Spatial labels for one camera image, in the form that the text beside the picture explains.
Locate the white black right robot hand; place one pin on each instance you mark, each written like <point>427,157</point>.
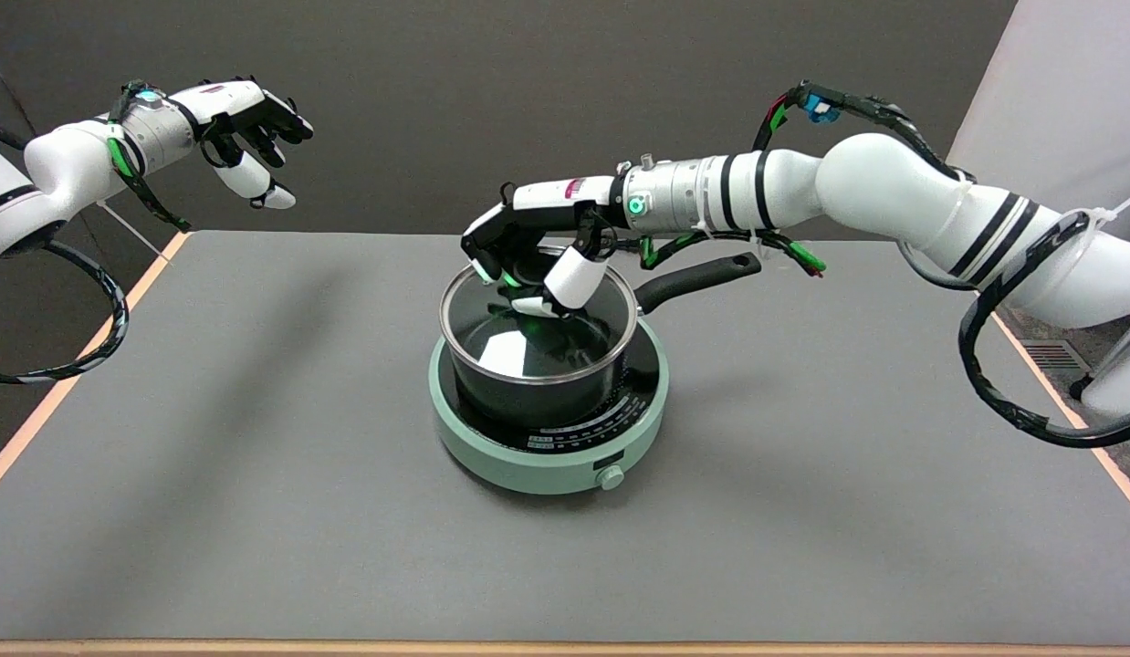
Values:
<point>551,193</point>

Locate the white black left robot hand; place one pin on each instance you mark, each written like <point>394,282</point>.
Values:
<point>227,96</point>

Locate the glass pot lid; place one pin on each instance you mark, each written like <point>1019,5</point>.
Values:
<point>492,351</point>

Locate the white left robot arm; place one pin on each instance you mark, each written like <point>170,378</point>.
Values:
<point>63,169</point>

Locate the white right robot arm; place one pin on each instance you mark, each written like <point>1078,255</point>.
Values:
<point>884,187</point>

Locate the green round induction cooker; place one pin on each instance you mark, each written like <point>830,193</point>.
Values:
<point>492,452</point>

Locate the floor vent grille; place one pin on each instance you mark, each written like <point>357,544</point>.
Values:
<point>1058,356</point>

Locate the grey chair leg with caster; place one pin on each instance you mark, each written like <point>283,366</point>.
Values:
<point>1124,342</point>

